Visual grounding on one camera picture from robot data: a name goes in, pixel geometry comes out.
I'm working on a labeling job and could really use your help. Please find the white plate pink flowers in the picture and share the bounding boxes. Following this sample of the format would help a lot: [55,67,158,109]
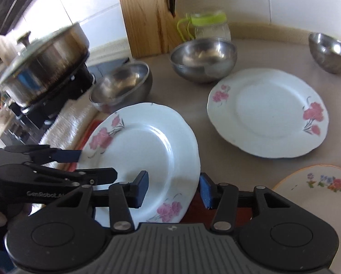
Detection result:
[77,103,201,224]

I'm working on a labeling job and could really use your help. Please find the steel cooking pot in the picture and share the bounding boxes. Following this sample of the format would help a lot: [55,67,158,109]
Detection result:
[0,22,91,108]

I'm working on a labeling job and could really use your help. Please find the wooden knife block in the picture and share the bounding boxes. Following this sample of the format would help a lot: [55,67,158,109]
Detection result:
[120,0,183,59]

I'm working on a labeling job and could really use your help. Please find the glass jar green lid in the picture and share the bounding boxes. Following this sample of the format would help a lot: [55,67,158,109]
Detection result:
[176,9,232,42]

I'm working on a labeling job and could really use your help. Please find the black gas stove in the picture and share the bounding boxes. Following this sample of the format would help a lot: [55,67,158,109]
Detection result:
[4,57,132,146]

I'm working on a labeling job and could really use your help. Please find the steel bowl corner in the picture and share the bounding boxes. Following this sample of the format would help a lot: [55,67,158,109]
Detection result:
[308,32,341,74]

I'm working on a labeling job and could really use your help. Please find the glass pot lid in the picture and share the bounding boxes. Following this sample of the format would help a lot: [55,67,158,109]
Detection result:
[0,22,89,87]

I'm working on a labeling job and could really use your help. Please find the cream plate colourful flowers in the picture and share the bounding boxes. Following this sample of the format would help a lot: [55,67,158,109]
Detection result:
[273,165,341,273]

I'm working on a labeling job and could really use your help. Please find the steel bowl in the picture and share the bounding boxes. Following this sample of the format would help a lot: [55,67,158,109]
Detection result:
[170,37,237,84]
[89,61,152,113]

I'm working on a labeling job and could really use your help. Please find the white ribbed cloth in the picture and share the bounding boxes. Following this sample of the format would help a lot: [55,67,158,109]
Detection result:
[38,98,99,170]

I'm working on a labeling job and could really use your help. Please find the red cloth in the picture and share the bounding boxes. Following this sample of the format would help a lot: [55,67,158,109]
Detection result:
[75,119,253,229]

